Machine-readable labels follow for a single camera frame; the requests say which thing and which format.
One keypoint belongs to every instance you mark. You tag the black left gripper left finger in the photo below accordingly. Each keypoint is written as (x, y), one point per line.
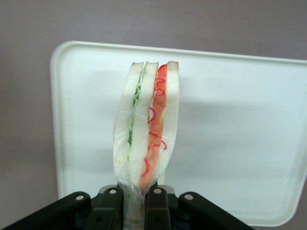
(108, 210)

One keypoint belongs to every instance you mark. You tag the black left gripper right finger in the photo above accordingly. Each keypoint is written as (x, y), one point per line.
(158, 210)

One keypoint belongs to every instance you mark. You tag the triangle sandwich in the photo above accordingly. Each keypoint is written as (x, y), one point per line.
(139, 119)

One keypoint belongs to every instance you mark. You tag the beige plastic tray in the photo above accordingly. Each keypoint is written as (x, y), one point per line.
(227, 119)

